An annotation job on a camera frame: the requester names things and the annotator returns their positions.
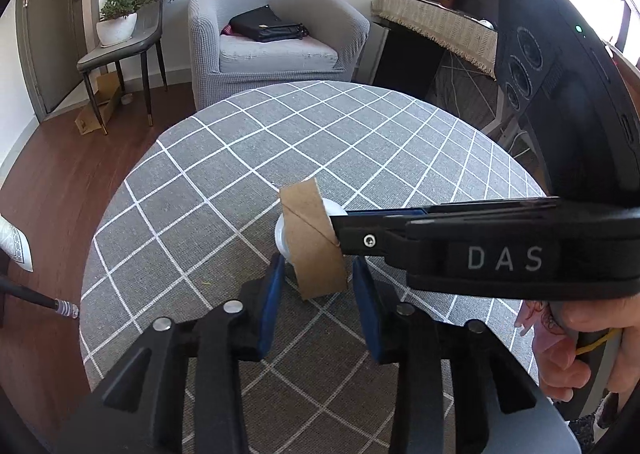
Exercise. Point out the person's right hand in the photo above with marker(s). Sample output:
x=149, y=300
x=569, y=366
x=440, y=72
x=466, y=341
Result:
x=565, y=369

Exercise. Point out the dark cabinet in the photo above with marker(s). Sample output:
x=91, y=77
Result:
x=405, y=59

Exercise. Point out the pink cloth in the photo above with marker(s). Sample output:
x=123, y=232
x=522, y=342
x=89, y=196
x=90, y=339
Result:
x=226, y=30

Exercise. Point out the cardboard box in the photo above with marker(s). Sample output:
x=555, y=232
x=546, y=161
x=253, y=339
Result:
x=97, y=109

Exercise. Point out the pink floral clothing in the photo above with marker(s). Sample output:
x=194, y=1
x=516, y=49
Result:
x=532, y=324

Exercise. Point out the large cardboard tape roll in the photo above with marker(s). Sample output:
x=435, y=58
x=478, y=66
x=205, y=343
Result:
x=310, y=234

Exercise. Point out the black handbag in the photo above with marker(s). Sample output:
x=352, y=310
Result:
x=265, y=27

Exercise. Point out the side table with fringed cloth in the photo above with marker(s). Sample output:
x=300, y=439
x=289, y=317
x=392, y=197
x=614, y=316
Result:
x=440, y=24

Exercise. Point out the grey door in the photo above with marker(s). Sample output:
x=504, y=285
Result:
x=50, y=34

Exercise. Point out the potted plant in white pot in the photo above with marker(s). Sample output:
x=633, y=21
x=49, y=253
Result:
x=116, y=29

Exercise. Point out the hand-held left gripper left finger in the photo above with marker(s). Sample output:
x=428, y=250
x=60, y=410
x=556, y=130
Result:
x=270, y=304

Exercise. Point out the round table grey checked cloth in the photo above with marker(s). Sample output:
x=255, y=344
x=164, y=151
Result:
x=250, y=159

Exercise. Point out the grey dining chair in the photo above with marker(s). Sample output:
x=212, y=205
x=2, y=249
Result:
x=120, y=47

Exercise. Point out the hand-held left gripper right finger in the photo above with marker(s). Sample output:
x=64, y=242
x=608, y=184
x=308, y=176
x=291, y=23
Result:
x=367, y=314

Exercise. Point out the white patterned cloth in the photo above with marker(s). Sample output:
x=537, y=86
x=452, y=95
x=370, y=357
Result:
x=15, y=244

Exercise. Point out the grey armchair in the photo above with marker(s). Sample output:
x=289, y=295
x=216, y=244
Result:
x=280, y=57

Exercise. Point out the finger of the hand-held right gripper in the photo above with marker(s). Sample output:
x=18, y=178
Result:
x=390, y=210
x=369, y=240

